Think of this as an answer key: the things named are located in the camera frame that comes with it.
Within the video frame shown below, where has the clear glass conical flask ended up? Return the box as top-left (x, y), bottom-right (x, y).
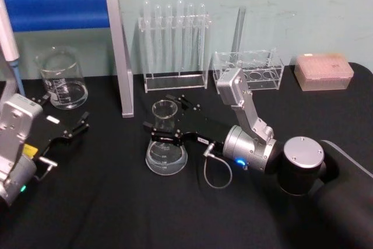
top-left (145, 99), bottom-right (189, 176)

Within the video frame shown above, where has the left gripper cable, silver plug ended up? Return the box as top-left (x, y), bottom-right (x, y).
top-left (34, 156), bottom-right (58, 181)

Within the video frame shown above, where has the tall clear acrylic pipette rack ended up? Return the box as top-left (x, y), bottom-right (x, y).
top-left (138, 12), bottom-right (212, 91)

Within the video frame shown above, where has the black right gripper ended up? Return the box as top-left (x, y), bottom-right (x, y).
top-left (142, 93), bottom-right (233, 148)

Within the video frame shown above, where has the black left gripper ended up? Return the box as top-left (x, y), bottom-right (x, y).
top-left (23, 94), bottom-right (90, 161)

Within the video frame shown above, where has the black table cloth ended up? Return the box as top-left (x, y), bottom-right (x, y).
top-left (0, 61), bottom-right (373, 249)

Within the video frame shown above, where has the gripper cable, silver plug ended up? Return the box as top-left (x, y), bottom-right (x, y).
top-left (34, 156), bottom-right (58, 181)
top-left (202, 141), bottom-right (233, 189)

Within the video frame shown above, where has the low clear acrylic tube rack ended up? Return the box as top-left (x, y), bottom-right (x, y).
top-left (210, 47), bottom-right (286, 91)

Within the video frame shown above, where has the clear plastic dropper pipette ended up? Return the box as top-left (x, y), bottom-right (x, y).
top-left (185, 2), bottom-right (196, 76)
top-left (196, 3), bottom-right (207, 76)
top-left (164, 3), bottom-right (174, 76)
top-left (153, 3), bottom-right (163, 76)
top-left (142, 0), bottom-right (153, 76)
top-left (175, 0), bottom-right (186, 76)

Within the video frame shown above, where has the right gripper cable, silver plug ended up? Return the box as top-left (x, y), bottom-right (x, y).
top-left (202, 141), bottom-right (233, 189)

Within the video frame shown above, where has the white and blue pipette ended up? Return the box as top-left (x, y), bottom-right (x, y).
top-left (0, 0), bottom-right (26, 97)

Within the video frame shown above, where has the pink pipette tip box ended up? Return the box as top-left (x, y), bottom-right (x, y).
top-left (293, 52), bottom-right (355, 92)

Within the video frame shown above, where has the tall clear tube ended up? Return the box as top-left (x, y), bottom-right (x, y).
top-left (231, 6), bottom-right (247, 69)

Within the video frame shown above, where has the blue and grey pipette stand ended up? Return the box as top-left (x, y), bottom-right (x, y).
top-left (0, 0), bottom-right (136, 119)

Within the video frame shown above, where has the clear glass beaker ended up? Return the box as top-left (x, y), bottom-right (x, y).
top-left (36, 45), bottom-right (89, 111)

